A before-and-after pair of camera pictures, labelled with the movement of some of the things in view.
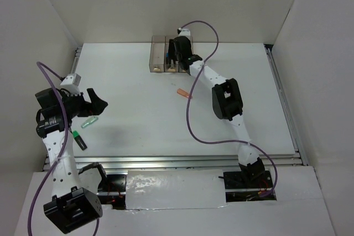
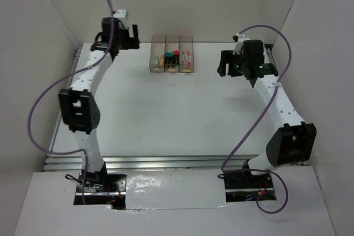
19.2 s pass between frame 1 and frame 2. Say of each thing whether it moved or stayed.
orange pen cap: moved
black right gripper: moved
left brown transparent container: stayed
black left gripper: moved
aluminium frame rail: stayed
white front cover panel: stayed
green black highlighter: moved
